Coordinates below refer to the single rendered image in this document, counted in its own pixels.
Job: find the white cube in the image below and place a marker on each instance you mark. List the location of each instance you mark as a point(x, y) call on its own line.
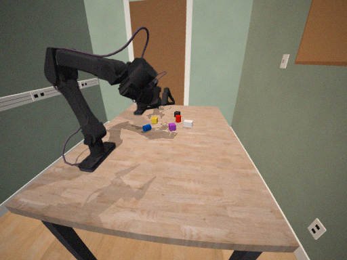
point(188, 123)

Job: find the blue cylinder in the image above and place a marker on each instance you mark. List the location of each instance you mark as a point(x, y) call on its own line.
point(146, 127)

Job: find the purple cube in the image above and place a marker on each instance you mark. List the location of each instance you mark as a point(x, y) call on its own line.
point(172, 126)

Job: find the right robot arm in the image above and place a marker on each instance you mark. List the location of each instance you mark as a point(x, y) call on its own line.
point(132, 80)

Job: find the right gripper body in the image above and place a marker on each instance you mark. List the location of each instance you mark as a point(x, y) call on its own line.
point(150, 97)

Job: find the yellow cube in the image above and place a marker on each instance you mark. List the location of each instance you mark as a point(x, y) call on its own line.
point(154, 120)

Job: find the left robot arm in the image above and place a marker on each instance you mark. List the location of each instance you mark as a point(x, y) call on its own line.
point(139, 111)

